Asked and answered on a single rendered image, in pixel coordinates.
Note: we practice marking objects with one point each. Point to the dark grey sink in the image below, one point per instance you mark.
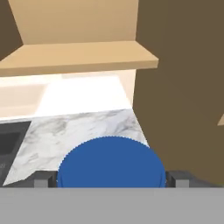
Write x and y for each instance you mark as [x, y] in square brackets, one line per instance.
[10, 143]

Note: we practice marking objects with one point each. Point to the brown cabinet door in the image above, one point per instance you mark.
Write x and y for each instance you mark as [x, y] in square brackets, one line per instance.
[180, 87]

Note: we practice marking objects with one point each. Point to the tan wooden cabinet shelf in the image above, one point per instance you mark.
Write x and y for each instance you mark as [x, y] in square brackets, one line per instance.
[78, 58]

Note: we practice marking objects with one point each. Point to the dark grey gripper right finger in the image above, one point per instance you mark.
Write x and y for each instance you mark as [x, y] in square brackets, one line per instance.
[178, 176]

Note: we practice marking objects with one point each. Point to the tan open wall cabinet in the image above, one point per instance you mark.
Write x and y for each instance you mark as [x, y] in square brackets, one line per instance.
[75, 20]

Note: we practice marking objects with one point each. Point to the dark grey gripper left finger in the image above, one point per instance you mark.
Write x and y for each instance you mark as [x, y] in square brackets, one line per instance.
[43, 176]

